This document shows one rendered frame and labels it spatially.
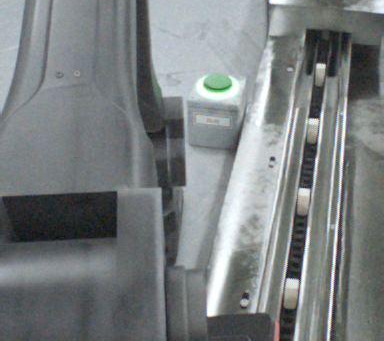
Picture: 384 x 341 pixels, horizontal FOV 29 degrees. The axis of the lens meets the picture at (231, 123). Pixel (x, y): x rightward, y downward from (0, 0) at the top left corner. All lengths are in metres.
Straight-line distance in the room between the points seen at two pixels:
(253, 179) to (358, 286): 0.17
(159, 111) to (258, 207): 0.19
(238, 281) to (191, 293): 0.51
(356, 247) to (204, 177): 0.22
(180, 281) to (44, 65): 0.10
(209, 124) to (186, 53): 0.25
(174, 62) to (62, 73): 0.89
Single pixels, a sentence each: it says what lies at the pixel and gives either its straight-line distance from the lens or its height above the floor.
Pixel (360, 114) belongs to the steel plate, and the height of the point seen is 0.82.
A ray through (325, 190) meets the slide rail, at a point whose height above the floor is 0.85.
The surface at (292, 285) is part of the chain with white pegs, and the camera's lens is 0.75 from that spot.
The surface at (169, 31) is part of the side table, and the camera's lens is 1.26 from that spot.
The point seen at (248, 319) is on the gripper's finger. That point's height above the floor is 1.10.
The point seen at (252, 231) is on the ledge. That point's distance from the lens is 0.81.
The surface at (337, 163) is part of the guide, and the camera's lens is 0.91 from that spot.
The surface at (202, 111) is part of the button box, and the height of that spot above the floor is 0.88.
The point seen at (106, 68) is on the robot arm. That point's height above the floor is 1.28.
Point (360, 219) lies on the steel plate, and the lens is 0.90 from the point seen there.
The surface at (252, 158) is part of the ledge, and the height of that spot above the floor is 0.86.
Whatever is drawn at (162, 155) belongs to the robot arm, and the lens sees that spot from 0.74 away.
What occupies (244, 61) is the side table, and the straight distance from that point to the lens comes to 1.17.
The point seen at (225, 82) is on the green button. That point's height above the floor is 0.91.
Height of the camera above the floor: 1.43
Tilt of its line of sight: 36 degrees down
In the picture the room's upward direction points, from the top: 1 degrees clockwise
